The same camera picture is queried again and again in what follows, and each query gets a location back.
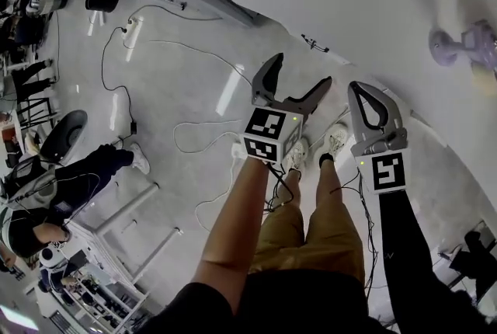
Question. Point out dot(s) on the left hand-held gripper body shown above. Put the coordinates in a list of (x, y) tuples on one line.
[(264, 126)]

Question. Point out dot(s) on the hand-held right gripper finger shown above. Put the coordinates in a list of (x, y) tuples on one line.
[(355, 119), (394, 119)]

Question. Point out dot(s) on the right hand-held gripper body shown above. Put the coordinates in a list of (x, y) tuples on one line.
[(384, 173)]

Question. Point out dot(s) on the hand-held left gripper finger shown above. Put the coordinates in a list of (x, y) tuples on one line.
[(264, 84), (310, 99)]

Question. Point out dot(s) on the person's left forearm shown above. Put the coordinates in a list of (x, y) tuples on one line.
[(233, 231)]

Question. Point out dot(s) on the person's right forearm black sleeve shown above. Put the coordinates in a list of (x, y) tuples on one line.
[(404, 247)]

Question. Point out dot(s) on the person's right white shoe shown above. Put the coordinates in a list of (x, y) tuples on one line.
[(334, 144)]

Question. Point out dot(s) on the person's right leg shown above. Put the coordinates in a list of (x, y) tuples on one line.
[(330, 185)]

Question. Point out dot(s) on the person's leg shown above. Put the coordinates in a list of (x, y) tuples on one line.
[(289, 188), (330, 185)]

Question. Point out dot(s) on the person's left leg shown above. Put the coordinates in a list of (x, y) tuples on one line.
[(289, 188)]

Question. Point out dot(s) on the person's khaki shorts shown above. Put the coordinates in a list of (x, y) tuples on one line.
[(330, 239)]

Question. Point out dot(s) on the black power adapter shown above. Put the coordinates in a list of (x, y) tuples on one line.
[(134, 127)]

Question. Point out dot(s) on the person's black shirt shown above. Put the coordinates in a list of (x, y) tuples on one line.
[(303, 305)]

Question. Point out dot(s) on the small white table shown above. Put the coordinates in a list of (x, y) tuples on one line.
[(128, 216)]

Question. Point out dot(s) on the black round chair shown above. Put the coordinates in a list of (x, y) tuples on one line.
[(64, 136)]

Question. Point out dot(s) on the white backpack round window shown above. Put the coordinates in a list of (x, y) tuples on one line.
[(50, 256)]

